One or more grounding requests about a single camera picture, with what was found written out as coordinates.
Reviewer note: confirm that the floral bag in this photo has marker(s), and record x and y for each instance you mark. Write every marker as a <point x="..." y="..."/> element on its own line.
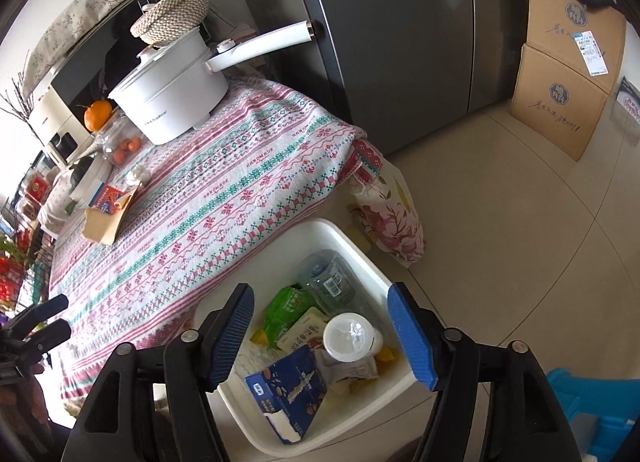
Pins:
<point x="395" y="222"/>

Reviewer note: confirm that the white plastic bin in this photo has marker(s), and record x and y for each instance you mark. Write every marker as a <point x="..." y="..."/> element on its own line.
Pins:
<point x="330" y="237"/>

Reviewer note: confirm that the green vegetables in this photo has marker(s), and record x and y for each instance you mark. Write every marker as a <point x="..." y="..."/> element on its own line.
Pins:
<point x="12" y="247"/>

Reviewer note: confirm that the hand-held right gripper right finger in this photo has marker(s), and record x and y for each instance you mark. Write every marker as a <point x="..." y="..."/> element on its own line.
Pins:
<point x="412" y="337"/>

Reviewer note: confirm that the dark blue drink carton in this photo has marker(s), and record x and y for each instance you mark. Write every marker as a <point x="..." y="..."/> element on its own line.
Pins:
<point x="292" y="392"/>

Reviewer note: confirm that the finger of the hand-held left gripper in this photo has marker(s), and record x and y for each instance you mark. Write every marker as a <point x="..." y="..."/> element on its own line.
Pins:
<point x="50" y="336"/>
<point x="47" y="308"/>

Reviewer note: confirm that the dry branches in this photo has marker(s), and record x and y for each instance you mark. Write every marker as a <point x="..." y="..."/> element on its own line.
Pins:
<point x="20" y="109"/>

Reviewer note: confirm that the pink box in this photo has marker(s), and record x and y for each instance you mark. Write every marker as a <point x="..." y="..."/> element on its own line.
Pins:
<point x="245" y="37"/>

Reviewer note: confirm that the silver foil wrapper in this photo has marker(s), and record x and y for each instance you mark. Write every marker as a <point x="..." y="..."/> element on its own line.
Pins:
<point x="350" y="372"/>

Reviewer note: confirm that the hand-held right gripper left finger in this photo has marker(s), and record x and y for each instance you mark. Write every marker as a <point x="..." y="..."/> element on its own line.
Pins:
<point x="230" y="337"/>

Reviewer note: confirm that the blue plastic stool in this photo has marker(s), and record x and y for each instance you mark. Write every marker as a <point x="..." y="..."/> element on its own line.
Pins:
<point x="615" y="422"/>

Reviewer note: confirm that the grey refrigerator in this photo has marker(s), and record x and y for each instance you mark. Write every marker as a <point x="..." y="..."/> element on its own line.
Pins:
<point x="400" y="42"/>

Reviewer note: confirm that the white patterned cloth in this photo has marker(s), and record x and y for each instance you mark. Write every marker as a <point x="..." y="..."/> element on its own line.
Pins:
<point x="55" y="202"/>

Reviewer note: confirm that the glass jar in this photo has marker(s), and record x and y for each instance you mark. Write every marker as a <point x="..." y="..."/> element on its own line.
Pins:
<point x="112" y="136"/>

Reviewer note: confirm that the black microwave oven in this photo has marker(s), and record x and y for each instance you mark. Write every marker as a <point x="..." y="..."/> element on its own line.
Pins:
<point x="80" y="77"/>

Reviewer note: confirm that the white bowl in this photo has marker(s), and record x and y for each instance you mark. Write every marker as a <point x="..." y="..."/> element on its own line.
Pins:
<point x="95" y="178"/>

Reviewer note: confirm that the brown paper bag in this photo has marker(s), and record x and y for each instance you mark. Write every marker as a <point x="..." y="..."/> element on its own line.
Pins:
<point x="102" y="227"/>

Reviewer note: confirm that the green squash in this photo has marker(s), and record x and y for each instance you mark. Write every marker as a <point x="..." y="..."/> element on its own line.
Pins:
<point x="77" y="170"/>

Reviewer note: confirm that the patterned tablecloth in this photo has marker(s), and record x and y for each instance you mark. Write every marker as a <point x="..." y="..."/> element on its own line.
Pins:
<point x="225" y="182"/>

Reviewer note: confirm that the green snack wrapper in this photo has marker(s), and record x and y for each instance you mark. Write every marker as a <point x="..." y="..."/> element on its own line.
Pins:
<point x="287" y="307"/>

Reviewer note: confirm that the red tin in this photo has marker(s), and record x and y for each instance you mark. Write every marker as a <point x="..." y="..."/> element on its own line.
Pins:
<point x="37" y="188"/>

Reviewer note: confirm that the clear plastic bottle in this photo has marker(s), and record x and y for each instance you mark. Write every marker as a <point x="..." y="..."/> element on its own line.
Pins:
<point x="330" y="282"/>

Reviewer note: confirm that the small orange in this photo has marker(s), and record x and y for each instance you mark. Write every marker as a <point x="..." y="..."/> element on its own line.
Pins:
<point x="120" y="156"/>
<point x="133" y="144"/>

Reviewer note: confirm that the white plastic bottle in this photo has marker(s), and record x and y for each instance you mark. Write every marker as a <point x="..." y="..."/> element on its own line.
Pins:
<point x="347" y="337"/>

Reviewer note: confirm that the yellow snack bag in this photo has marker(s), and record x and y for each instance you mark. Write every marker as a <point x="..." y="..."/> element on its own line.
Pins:
<point x="302" y="334"/>

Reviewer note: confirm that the large orange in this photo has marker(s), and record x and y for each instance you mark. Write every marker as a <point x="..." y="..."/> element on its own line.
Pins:
<point x="98" y="115"/>

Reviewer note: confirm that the printed packet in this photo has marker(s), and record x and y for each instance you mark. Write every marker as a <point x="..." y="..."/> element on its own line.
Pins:
<point x="630" y="104"/>

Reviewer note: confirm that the blue and orange box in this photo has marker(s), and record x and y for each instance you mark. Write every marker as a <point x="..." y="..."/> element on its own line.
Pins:
<point x="107" y="198"/>

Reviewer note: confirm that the white electric pot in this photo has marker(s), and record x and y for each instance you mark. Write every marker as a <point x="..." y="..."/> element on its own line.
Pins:
<point x="165" y="97"/>

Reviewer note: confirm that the crumpled white tissue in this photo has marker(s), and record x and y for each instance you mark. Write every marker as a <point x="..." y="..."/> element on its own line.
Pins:
<point x="137" y="175"/>

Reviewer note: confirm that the cream air fryer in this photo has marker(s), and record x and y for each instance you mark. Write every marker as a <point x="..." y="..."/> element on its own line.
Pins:
<point x="45" y="122"/>

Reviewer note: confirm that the yellow wrapper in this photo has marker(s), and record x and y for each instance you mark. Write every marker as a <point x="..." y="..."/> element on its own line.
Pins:
<point x="387" y="357"/>

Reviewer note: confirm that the red packets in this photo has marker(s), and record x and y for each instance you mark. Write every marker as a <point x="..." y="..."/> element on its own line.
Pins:
<point x="10" y="282"/>

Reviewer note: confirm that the person's left hand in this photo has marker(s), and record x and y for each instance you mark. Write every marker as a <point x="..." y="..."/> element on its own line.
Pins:
<point x="32" y="399"/>

